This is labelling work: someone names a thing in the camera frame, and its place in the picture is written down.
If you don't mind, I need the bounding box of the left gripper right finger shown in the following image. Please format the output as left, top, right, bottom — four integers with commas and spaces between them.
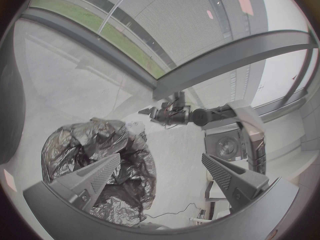
201, 153, 270, 214

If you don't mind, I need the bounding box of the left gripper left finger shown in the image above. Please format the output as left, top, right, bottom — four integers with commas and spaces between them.
49, 153, 122, 212

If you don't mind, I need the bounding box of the black plastic bag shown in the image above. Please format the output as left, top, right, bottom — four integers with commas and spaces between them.
41, 118, 157, 228

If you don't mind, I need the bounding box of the clear printed wrapper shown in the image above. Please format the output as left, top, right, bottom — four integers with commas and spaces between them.
124, 121, 146, 135

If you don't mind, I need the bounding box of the grey washing machine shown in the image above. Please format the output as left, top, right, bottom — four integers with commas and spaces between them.
204, 128, 249, 162

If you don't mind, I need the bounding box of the black cable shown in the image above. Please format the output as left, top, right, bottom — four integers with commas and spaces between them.
146, 203, 200, 219

